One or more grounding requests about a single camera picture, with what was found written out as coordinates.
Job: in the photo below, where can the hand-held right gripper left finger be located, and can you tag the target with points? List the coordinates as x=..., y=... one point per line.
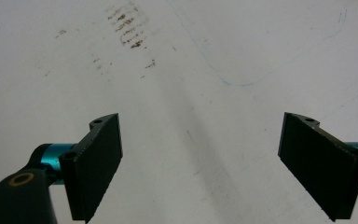
x=93, y=168

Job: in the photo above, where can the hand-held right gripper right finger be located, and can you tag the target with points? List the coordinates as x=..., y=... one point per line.
x=320, y=168

